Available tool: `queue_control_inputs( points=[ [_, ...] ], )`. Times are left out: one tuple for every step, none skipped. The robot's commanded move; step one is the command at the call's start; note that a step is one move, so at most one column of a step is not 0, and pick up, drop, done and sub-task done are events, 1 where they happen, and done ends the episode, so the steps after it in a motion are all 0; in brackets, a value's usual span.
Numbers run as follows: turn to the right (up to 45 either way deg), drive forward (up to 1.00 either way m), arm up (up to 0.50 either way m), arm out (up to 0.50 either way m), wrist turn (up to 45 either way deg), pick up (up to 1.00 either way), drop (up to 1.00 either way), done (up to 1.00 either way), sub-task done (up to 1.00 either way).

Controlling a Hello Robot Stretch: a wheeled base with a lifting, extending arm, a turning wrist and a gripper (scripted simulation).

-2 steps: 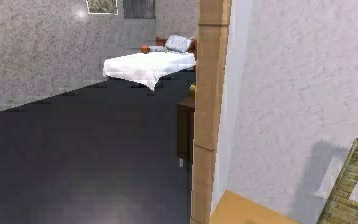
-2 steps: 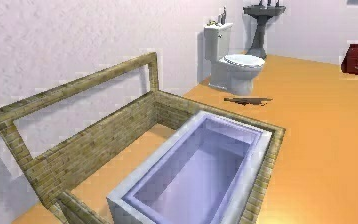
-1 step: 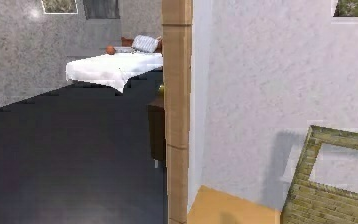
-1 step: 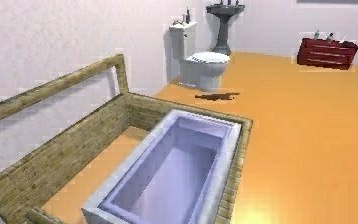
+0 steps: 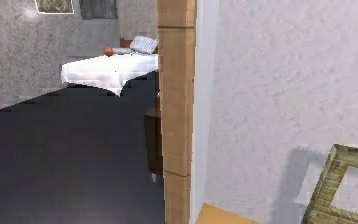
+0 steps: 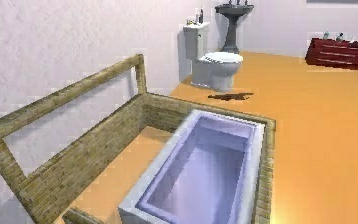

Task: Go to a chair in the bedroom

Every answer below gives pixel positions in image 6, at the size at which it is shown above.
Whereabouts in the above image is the dark brown flat floor object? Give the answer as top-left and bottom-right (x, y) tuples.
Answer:
(207, 91), (255, 102)

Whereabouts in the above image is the tan brick tub surround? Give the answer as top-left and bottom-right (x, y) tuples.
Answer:
(0, 53), (277, 224)

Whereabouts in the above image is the white toilet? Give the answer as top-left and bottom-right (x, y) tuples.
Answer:
(182, 21), (245, 93)

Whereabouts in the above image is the white bathtub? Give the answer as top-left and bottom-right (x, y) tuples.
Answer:
(117, 109), (266, 224)

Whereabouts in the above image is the dark red chest of drawers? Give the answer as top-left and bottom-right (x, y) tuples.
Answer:
(304, 37), (358, 71)

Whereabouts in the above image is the dark grey pedestal sink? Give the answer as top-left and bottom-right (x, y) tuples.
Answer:
(214, 0), (255, 54)

